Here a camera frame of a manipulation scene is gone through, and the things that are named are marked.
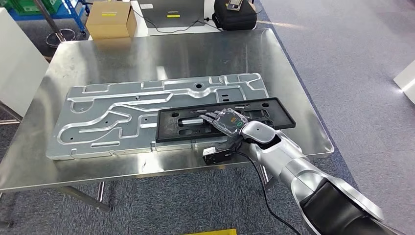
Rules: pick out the blue metal rack frame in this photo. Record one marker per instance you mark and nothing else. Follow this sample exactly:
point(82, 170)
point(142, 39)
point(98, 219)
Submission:
point(32, 15)

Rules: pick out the grey handheld device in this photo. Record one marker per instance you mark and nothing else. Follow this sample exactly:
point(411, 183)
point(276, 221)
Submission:
point(234, 5)

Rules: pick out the cardboard box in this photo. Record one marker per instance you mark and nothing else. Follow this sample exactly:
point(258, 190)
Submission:
point(110, 26)

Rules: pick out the green plastic crate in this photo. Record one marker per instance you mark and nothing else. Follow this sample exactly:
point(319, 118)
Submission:
point(26, 5)

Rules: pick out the white cabinet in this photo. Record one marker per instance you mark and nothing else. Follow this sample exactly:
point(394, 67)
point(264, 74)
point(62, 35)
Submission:
point(19, 65)

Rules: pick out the stanchion with chrome base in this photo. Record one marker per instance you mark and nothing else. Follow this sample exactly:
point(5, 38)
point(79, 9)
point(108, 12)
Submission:
point(47, 16)

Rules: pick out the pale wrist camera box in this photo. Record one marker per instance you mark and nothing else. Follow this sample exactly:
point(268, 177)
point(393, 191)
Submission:
point(220, 157)

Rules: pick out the black plastic plate bracket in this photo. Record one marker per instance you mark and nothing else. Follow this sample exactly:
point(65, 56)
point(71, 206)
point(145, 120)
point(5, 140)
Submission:
point(282, 120)

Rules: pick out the white block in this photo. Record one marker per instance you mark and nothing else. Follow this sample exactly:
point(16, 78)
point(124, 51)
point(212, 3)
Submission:
point(407, 84)

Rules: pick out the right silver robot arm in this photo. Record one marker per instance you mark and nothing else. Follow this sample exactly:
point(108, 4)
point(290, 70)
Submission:
point(291, 155)

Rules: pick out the stainless steel workbench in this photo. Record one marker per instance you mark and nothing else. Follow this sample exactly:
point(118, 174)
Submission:
point(129, 55)

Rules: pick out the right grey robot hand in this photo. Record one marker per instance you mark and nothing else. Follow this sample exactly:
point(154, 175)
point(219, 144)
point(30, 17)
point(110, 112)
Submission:
point(230, 121)

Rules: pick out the grey laptop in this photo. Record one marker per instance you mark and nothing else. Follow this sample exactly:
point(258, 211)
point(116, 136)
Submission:
point(172, 16)

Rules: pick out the grey stamped metal panel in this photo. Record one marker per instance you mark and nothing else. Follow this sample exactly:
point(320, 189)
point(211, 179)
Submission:
point(97, 136)

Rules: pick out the black bag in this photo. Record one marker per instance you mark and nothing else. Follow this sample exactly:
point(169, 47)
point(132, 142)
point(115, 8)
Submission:
point(233, 19)

